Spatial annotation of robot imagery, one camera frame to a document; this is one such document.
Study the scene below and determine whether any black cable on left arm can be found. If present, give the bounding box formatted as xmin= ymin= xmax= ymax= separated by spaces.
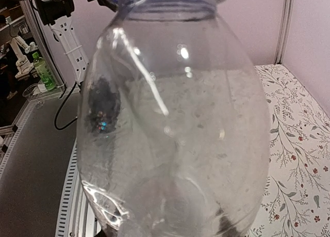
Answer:
xmin=53 ymin=81 xmax=79 ymax=131

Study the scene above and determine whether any floral patterned table mat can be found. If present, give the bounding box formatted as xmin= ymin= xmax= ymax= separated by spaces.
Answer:
xmin=247 ymin=65 xmax=329 ymax=236

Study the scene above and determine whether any green drink bottle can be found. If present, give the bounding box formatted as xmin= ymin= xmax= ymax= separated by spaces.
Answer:
xmin=32 ymin=52 xmax=56 ymax=91

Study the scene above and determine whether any Pepsi bottle with blue label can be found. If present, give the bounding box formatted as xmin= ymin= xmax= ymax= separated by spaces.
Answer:
xmin=77 ymin=0 xmax=270 ymax=236

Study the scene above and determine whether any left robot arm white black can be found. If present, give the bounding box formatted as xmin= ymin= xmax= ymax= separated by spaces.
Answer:
xmin=1 ymin=0 xmax=116 ymax=86

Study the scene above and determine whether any aluminium slotted front rail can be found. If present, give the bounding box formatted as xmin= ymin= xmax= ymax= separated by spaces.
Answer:
xmin=55 ymin=144 xmax=99 ymax=236

